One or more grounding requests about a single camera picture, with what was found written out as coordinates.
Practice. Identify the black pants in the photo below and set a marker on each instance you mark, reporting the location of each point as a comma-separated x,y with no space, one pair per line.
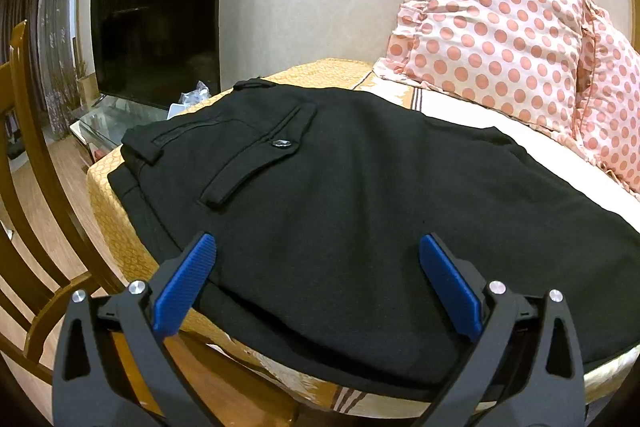
350,207

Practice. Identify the floral curtain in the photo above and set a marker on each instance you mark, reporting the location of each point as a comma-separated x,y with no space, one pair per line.
62,17

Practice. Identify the clear plastic wrapper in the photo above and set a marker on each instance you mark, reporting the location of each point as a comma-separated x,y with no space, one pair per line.
195,96

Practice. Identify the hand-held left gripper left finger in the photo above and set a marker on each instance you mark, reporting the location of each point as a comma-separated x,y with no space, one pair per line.
184,285

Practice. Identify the wooden chair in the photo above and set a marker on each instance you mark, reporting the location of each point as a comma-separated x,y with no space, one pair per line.
35,227

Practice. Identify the glass tv stand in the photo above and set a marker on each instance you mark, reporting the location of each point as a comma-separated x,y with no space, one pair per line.
100,122

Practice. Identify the pink polka dot pillow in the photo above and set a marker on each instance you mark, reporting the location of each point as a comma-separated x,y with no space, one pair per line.
492,32
607,107

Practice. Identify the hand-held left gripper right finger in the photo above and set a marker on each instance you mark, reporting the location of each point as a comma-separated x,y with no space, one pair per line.
451,285

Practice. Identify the black flat screen television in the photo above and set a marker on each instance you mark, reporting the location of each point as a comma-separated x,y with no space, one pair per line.
155,12

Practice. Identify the yellow patterned bed sheet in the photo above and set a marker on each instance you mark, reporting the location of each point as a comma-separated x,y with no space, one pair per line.
125,227

